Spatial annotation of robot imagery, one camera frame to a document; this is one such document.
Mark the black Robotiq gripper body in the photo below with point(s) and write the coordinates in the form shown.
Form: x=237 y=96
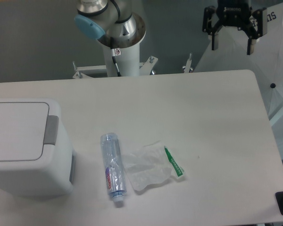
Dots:
x=234 y=13

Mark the clear crushed plastic bottle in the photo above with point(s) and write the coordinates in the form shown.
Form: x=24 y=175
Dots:
x=114 y=170

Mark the white Superior umbrella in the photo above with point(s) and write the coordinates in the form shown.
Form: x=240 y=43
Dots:
x=266 y=62

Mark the white push-lid trash can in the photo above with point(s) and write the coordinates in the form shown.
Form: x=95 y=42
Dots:
x=37 y=157

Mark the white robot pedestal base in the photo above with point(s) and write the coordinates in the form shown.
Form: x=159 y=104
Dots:
x=118 y=62

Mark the clear plastic bag green strip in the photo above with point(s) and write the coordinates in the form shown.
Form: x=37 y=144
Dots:
x=152 y=166

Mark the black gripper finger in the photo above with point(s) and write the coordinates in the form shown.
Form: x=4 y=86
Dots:
x=260 y=15
x=211 y=30

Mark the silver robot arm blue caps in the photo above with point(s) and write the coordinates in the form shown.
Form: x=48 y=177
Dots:
x=97 y=18

